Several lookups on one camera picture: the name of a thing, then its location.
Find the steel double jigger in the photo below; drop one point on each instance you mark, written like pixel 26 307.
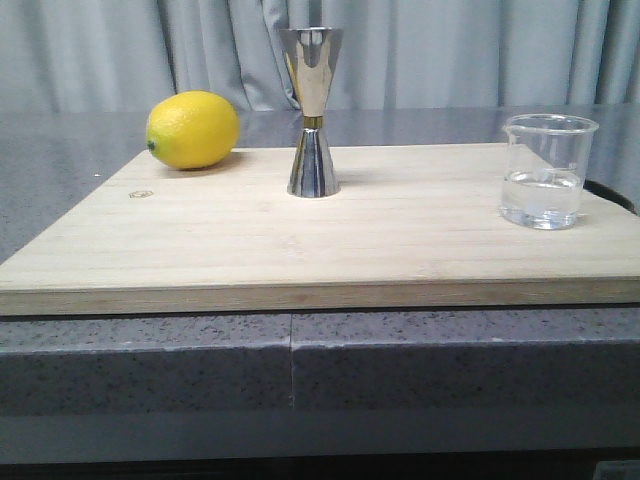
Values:
pixel 314 115

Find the clear glass beaker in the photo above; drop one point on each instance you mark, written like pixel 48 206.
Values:
pixel 547 159

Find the wooden cutting board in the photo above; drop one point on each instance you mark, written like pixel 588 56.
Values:
pixel 412 226

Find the yellow lemon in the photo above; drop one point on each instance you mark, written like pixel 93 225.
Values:
pixel 192 130

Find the grey curtain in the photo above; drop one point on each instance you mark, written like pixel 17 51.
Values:
pixel 117 56

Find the white label sticker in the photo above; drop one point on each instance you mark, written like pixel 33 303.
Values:
pixel 617 470

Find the black cutting board handle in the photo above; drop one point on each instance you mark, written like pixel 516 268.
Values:
pixel 609 194

